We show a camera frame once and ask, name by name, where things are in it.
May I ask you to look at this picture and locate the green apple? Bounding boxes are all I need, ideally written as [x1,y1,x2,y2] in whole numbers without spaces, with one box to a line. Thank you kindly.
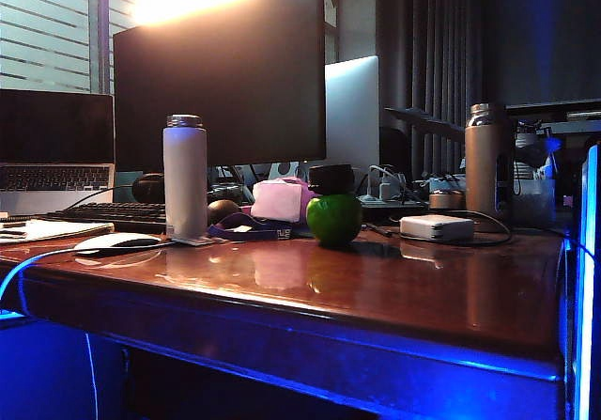
[305,193,364,247]

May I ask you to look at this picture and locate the white thermos bottle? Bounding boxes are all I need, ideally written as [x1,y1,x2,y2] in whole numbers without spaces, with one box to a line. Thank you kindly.
[162,114,208,242]

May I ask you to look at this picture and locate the bronze thermos bottle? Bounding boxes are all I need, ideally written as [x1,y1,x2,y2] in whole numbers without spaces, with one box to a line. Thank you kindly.
[464,102,513,219]

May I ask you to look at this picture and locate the pink tissue pack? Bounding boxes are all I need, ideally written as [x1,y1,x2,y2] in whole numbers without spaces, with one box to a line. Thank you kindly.
[250,175,328,223]

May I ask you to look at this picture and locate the dark brown round ball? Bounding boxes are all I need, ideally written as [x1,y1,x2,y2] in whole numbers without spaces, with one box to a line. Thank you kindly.
[207,197,242,226]

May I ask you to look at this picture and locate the black power strip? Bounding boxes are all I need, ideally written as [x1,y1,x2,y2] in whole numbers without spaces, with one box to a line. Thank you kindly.
[359,193,431,218]

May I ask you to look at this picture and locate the large black monitor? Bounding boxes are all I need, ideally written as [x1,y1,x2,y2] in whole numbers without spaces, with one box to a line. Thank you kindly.
[112,0,328,173]

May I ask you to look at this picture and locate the white power adapter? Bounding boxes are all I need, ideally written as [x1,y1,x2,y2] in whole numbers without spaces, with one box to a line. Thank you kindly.
[399,212,475,241]

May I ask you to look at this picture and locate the black slanted bar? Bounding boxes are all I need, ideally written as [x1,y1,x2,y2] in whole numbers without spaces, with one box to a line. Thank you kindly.
[384,106,466,140]

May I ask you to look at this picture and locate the black round speaker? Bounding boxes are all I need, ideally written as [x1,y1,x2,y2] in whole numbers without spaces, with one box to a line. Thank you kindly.
[131,171,166,203]

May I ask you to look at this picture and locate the white computer mouse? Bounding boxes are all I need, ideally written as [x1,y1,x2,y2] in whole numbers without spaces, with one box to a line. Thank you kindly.
[73,231,162,255]

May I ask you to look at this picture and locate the black keyboard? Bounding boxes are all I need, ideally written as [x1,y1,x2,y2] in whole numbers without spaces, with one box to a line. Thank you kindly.
[40,200,168,233]

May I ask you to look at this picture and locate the clear plastic container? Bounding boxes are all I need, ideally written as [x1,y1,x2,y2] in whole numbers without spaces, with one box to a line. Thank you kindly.
[513,178,557,226]

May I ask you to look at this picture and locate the white paper notebook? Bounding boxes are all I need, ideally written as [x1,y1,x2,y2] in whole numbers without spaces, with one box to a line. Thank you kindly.
[0,217,116,244]

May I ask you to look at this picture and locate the open silver laptop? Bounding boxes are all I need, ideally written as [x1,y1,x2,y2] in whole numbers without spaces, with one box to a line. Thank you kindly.
[0,88,116,214]

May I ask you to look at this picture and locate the purple lanyard with badge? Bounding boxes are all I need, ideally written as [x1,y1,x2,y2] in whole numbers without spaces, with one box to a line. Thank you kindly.
[207,210,311,241]

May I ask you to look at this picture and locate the grey window frame post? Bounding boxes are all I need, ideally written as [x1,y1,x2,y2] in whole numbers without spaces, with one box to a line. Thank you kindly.
[87,0,111,94]

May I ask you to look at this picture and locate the thin white cable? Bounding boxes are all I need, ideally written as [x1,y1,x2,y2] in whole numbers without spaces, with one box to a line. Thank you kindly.
[0,239,178,420]

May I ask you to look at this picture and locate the blue-lit vertical frame post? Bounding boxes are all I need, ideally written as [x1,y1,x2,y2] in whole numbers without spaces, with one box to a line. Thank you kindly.
[576,142,601,420]

